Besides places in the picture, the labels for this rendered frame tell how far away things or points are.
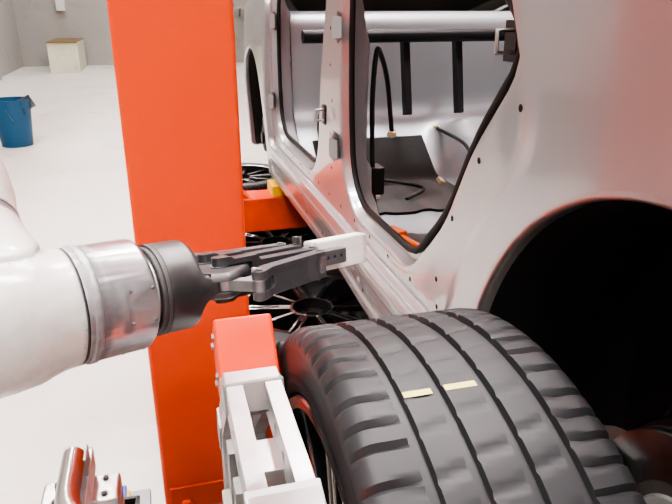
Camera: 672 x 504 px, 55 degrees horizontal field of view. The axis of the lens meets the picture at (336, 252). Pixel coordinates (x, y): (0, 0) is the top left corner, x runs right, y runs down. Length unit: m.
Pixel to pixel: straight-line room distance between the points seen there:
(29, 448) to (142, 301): 2.21
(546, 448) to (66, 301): 0.39
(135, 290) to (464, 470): 0.29
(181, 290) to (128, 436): 2.12
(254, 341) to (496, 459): 0.37
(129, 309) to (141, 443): 2.09
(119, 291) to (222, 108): 0.49
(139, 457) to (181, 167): 1.70
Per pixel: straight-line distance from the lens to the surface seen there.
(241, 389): 0.70
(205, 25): 0.92
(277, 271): 0.54
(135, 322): 0.49
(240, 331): 0.82
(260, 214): 3.01
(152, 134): 0.93
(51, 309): 0.47
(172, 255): 0.52
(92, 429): 2.70
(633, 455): 0.99
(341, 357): 0.63
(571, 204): 0.83
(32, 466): 2.59
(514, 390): 0.62
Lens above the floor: 1.49
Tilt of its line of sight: 21 degrees down
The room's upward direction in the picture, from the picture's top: straight up
